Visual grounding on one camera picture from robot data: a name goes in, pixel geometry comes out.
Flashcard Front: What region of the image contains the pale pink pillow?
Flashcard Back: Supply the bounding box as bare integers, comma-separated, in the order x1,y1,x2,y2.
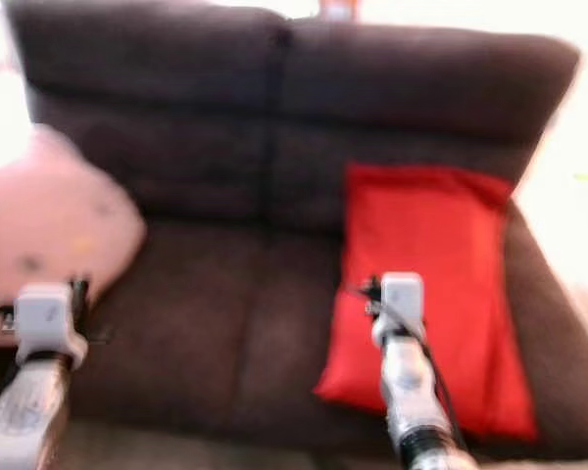
0,125,146,346

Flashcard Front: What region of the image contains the red pillow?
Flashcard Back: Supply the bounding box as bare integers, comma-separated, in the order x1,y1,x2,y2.
314,162,538,442

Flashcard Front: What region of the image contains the dark brown fabric sofa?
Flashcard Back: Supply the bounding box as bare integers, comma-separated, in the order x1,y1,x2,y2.
0,0,588,461

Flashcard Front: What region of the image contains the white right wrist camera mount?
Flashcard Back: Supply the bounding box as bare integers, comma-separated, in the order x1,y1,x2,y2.
380,272,425,334

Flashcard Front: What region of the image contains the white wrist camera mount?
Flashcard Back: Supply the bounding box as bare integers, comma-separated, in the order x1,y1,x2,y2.
15,282,77,353
380,272,425,334

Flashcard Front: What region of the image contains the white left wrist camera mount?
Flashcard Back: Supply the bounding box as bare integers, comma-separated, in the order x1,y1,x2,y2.
15,282,77,353

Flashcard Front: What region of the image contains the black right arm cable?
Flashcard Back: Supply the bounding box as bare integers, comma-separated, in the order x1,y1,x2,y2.
390,308,466,449

